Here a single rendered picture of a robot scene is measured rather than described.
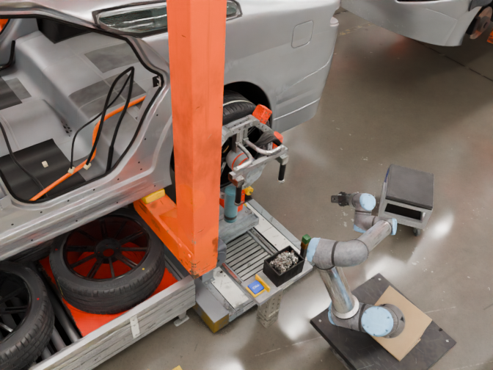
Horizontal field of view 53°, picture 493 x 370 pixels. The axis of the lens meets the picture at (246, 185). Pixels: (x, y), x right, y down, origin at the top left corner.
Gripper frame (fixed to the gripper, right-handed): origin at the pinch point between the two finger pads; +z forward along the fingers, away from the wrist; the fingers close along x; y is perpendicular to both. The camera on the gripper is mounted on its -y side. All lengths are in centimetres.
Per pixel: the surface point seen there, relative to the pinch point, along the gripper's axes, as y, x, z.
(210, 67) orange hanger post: -101, 51, -92
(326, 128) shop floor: 64, 63, 159
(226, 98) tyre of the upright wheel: -72, 56, 6
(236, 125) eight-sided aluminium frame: -68, 39, -6
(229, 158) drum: -67, 21, 9
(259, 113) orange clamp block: -53, 48, 0
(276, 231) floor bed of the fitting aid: -15, -29, 64
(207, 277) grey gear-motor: -71, -58, 40
